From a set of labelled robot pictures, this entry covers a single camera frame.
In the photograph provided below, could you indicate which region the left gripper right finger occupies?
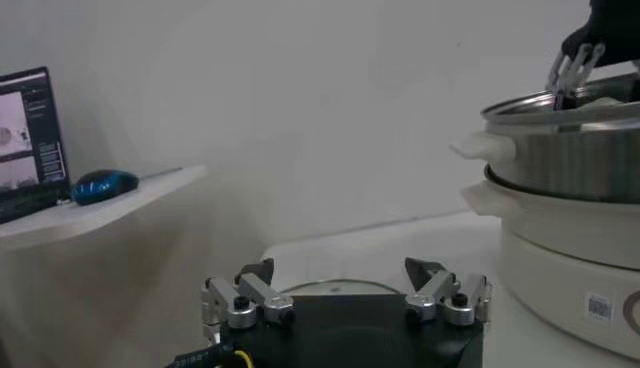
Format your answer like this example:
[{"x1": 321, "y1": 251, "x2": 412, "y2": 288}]
[{"x1": 403, "y1": 257, "x2": 494, "y2": 327}]

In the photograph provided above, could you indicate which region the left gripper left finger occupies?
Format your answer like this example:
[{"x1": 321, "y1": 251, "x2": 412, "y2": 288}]
[{"x1": 200, "y1": 257, "x2": 296, "y2": 330}]

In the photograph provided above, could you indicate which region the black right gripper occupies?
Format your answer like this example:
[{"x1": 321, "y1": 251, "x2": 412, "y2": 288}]
[{"x1": 544, "y1": 0, "x2": 640, "y2": 111}]

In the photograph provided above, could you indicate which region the white steamed baozi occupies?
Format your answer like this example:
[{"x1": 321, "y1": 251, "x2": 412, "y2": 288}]
[{"x1": 574, "y1": 96, "x2": 629, "y2": 110}]

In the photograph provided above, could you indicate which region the stainless steel steamer basket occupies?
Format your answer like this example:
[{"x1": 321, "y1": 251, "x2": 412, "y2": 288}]
[{"x1": 449, "y1": 72, "x2": 640, "y2": 204}]

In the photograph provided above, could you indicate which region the white electric cooker pot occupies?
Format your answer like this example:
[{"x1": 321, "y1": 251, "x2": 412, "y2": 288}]
[{"x1": 459, "y1": 167, "x2": 640, "y2": 362}]

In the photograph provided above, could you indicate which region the small white side table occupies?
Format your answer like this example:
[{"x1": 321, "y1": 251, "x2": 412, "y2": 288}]
[{"x1": 0, "y1": 164, "x2": 209, "y2": 251}]

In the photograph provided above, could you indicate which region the blue computer mouse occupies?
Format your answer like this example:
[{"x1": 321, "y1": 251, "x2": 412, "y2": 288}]
[{"x1": 69, "y1": 168, "x2": 141, "y2": 207}]

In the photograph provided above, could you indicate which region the black laptop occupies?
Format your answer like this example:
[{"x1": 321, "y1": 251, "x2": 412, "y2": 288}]
[{"x1": 0, "y1": 66, "x2": 71, "y2": 225}]

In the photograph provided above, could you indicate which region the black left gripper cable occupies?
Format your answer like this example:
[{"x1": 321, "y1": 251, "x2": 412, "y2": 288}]
[{"x1": 164, "y1": 342, "x2": 254, "y2": 368}]

